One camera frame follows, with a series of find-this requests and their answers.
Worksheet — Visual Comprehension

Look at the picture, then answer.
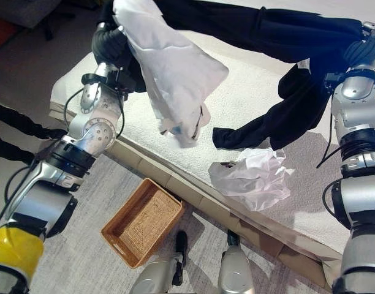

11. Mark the black garment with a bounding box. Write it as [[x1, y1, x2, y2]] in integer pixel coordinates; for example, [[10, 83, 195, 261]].
[[97, 0, 365, 151]]

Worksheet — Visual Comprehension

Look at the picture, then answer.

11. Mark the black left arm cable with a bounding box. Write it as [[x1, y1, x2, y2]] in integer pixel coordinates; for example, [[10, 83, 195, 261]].
[[63, 88, 86, 132]]

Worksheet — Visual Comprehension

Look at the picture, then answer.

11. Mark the grey floor rug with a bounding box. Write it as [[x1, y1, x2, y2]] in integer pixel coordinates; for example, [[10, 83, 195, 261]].
[[28, 151, 332, 294]]

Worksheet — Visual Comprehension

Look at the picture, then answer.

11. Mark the beige bed base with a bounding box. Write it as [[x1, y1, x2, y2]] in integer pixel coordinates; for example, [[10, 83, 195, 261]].
[[48, 102, 343, 292]]

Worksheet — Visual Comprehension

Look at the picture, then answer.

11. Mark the white shirt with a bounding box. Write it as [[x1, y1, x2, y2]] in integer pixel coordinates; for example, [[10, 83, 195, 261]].
[[112, 0, 230, 149]]

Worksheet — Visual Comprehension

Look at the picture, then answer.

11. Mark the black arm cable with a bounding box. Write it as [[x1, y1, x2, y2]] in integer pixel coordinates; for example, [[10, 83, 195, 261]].
[[316, 91, 344, 169], [63, 88, 86, 132]]

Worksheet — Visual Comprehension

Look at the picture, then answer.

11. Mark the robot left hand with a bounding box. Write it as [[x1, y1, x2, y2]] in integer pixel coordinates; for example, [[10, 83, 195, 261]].
[[91, 21, 135, 70]]

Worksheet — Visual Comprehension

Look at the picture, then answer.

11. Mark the white textured mattress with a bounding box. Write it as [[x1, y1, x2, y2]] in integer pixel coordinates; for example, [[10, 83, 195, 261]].
[[48, 0, 375, 255]]

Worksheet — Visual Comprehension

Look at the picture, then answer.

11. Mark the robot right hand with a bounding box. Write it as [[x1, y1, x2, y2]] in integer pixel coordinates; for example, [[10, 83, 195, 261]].
[[343, 21, 375, 69]]

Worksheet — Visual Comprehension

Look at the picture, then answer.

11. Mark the robot right leg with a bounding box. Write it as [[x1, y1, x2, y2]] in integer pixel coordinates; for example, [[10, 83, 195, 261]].
[[217, 229, 253, 294]]

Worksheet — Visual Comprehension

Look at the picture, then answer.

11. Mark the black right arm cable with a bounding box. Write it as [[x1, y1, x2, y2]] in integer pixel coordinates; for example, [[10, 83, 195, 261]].
[[316, 91, 344, 169]]

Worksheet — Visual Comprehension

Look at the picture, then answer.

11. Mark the black cloth band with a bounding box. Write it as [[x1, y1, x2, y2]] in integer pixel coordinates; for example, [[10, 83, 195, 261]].
[[0, 134, 36, 165], [0, 100, 68, 140]]

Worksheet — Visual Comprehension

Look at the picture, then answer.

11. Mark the red cushion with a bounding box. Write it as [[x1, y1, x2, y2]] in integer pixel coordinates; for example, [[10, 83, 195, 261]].
[[0, 15, 19, 51]]

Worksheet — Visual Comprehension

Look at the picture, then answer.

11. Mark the crumpled white garment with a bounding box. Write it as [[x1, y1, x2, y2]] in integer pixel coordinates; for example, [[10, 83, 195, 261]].
[[208, 147, 296, 213]]

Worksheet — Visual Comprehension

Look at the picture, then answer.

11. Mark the woven wicker basket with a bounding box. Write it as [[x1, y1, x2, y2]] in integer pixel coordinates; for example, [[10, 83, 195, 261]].
[[100, 178, 186, 270]]

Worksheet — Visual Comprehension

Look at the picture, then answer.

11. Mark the grey upholstered chair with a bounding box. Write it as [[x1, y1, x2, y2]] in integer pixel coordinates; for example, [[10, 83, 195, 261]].
[[0, 0, 77, 42]]

